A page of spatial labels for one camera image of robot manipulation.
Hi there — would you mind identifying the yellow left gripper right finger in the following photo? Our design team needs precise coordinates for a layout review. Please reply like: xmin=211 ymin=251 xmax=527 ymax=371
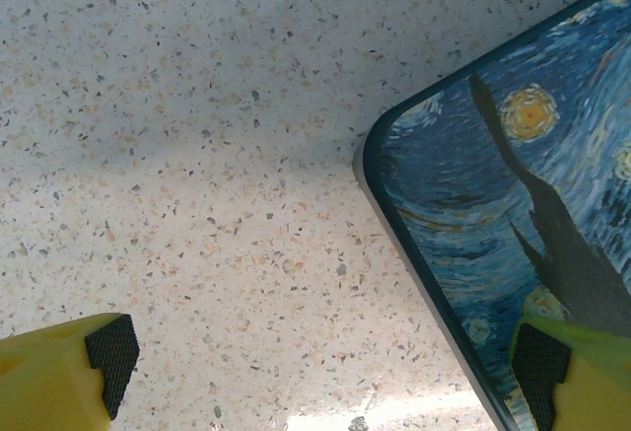
xmin=510 ymin=315 xmax=631 ymax=431

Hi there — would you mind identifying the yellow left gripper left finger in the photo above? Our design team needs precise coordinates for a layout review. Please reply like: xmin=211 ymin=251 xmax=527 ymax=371
xmin=0 ymin=313 xmax=141 ymax=431

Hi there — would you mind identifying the starry night print box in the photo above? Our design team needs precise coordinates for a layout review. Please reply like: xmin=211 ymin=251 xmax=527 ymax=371
xmin=352 ymin=0 xmax=631 ymax=431

